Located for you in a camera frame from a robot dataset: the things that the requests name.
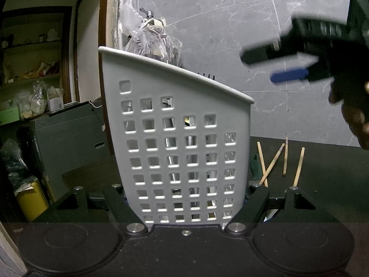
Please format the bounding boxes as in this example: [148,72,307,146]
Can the pile of snack packets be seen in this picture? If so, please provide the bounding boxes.
[3,62,60,78]

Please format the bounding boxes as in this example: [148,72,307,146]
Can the grey washing machine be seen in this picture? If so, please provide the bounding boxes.
[28,100,112,200]

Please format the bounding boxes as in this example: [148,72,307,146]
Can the yellow plastic canister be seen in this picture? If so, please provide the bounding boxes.
[15,177,49,222]

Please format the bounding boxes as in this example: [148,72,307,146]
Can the wooden shelf unit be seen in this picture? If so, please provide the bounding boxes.
[0,7,78,126]

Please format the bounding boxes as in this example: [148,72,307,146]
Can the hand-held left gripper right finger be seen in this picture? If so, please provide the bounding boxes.
[224,184,336,236]

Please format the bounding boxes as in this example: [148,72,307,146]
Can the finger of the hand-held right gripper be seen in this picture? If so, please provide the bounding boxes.
[269,54,338,84]
[240,17,351,66]

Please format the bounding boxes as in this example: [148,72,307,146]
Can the clear plastic bag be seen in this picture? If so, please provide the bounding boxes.
[119,0,184,67]

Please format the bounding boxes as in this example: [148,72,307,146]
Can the green box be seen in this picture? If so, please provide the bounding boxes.
[0,108,20,125]

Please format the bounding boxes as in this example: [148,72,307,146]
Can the clear bags of food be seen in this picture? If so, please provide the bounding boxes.
[12,81,48,116]

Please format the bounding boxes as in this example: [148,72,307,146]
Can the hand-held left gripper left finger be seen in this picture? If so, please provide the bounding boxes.
[37,183,149,236]

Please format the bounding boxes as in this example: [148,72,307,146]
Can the metal wall tap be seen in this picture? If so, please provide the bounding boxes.
[140,7,164,28]

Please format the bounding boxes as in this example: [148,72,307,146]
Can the wooden door frame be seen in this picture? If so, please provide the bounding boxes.
[98,0,122,50]

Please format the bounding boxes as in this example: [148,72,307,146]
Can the dark garbage bag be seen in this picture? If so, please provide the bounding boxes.
[0,138,37,190]

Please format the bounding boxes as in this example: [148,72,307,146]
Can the grey perforated utensil basket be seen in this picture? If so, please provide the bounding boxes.
[98,45,255,226]

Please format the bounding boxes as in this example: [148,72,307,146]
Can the person's right hand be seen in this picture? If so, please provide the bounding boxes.
[329,84,369,149]

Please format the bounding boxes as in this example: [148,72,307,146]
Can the purple-banded wooden chopstick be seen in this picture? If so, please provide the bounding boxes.
[283,137,289,176]
[259,146,285,186]

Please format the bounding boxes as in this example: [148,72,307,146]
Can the small white box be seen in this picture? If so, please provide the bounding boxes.
[48,96,64,112]

